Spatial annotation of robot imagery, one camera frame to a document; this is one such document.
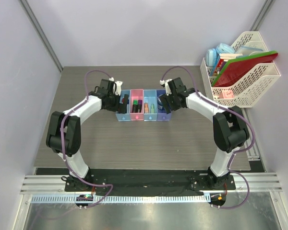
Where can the aluminium rail frame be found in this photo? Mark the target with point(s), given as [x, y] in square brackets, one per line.
[183, 143]

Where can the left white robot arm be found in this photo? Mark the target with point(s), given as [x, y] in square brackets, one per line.
[64, 130]

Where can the white slotted cable duct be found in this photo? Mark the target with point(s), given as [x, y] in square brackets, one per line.
[83, 199]

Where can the stack of books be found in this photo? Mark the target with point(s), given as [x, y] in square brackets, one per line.
[221, 60]

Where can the purple capped black highlighter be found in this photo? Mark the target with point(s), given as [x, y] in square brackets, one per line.
[139, 106]

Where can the pink plastic drawer box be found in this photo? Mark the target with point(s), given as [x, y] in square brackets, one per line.
[137, 94]

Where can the blue round tape dispenser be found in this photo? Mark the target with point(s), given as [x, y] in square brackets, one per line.
[159, 103]

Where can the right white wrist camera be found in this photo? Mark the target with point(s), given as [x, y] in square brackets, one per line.
[164, 83]

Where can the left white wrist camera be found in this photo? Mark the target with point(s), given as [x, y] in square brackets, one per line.
[117, 86]

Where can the green capped black highlighter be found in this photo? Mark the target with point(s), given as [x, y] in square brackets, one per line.
[134, 106]

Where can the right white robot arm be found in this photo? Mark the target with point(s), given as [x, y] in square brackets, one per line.
[229, 126]

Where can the light blue drawer box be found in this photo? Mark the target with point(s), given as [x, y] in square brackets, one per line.
[150, 97]
[126, 116]

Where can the blue headphones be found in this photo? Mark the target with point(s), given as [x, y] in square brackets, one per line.
[213, 53]

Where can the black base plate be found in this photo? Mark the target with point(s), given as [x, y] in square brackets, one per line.
[120, 182]

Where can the white mesh file organizer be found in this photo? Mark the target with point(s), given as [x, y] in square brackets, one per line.
[249, 76]

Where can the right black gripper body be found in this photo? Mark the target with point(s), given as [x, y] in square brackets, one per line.
[172, 102]

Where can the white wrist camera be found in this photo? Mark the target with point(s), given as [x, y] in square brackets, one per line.
[117, 86]
[164, 83]

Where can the purple plastic drawer box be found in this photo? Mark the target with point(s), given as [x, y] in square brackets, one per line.
[161, 114]

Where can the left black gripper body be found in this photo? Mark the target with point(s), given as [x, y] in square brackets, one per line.
[114, 105]

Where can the green plastic folder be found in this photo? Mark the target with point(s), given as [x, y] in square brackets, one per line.
[226, 65]

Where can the pink eraser box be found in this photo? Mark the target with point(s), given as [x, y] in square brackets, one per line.
[226, 94]

